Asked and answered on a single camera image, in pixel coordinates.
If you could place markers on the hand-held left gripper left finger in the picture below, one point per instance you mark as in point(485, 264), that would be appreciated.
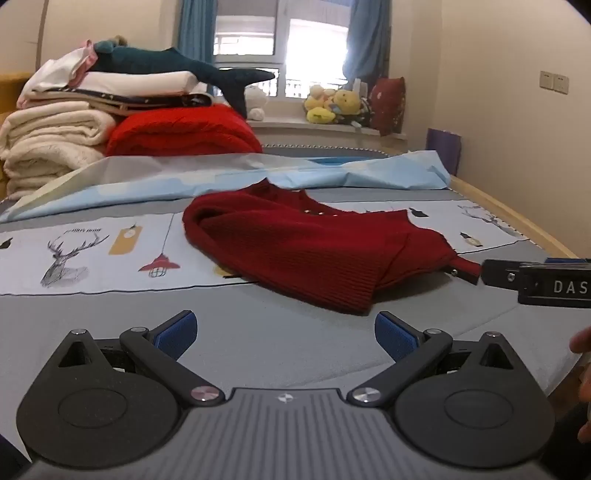
point(178, 333)

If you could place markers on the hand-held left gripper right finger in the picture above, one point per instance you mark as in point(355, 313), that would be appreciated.
point(392, 336)

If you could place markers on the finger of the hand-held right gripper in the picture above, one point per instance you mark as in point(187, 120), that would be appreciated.
point(568, 262)
point(501, 274)

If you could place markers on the dark red knit sweater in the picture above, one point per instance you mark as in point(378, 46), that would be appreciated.
point(300, 244)

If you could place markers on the person's right hand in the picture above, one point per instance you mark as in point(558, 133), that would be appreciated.
point(582, 342)

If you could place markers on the purple bag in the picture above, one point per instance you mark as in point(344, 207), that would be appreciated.
point(443, 150)

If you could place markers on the light blue duvet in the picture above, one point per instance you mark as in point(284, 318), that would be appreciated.
point(184, 180)

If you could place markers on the red folded blanket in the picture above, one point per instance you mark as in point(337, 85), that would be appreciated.
point(184, 134)

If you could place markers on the dark red cushion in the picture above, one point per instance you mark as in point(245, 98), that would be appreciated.
point(388, 106)

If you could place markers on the dark striped plush toy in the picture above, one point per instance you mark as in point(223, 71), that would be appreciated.
point(360, 115)

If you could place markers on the yellow bear plush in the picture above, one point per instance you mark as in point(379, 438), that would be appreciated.
point(346, 101)

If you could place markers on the yellow duck plush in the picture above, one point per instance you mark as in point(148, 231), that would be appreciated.
point(319, 115)

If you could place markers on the navy patterned folded quilt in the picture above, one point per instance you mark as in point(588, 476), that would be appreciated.
point(178, 100)

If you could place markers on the cream fleece folded blanket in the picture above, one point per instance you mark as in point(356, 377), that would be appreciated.
point(46, 138)

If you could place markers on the white plush toy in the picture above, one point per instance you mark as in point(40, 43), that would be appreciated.
point(256, 99)

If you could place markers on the pale orange plush toy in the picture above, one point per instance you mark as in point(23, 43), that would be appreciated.
point(321, 94)

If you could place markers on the white pillow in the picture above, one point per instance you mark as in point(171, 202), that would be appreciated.
point(138, 82)

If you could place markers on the blue curtain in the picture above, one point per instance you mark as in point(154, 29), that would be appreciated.
point(367, 41)
point(196, 27)

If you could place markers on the teal shark plush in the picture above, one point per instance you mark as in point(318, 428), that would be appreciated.
point(152, 60)

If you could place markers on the white folded cloth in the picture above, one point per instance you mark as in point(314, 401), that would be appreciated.
point(55, 74)

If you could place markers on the pink cloth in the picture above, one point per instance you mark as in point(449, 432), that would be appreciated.
point(90, 57)

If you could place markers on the wooden headboard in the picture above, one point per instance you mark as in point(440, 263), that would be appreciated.
point(14, 90)

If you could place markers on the window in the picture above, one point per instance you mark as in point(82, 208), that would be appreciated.
point(249, 46)

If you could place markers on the brown plush toy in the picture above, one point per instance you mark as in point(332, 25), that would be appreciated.
point(119, 40)

